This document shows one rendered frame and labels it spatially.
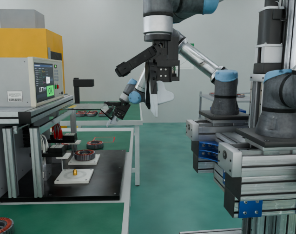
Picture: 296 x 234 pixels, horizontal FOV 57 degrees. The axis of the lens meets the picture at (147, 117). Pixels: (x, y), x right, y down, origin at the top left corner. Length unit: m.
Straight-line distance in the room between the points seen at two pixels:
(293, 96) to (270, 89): 0.11
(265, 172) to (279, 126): 0.17
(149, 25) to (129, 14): 5.97
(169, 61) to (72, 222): 0.65
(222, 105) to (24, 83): 0.95
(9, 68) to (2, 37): 3.97
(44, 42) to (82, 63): 1.89
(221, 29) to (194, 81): 1.34
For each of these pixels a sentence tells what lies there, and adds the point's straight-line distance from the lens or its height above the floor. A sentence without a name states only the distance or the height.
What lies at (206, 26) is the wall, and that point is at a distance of 6.82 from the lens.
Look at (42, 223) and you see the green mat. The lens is 1.05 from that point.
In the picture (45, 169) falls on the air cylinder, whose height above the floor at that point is 0.82.
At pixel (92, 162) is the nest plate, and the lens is 1.49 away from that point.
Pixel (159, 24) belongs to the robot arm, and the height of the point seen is 1.37.
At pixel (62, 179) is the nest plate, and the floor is 0.78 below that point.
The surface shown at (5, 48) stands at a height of 1.63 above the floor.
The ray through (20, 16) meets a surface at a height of 2.17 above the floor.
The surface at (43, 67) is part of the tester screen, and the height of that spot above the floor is 1.28.
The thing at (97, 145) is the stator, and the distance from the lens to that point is 1.83.
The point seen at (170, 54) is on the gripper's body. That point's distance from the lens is 0.71.
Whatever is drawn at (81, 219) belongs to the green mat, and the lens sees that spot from 1.04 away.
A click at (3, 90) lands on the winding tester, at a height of 1.18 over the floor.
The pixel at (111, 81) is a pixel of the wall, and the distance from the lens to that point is 6.57.
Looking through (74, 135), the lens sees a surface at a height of 0.92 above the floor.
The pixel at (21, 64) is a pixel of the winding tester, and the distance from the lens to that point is 1.23.
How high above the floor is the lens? 1.26
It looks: 10 degrees down
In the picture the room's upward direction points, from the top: straight up
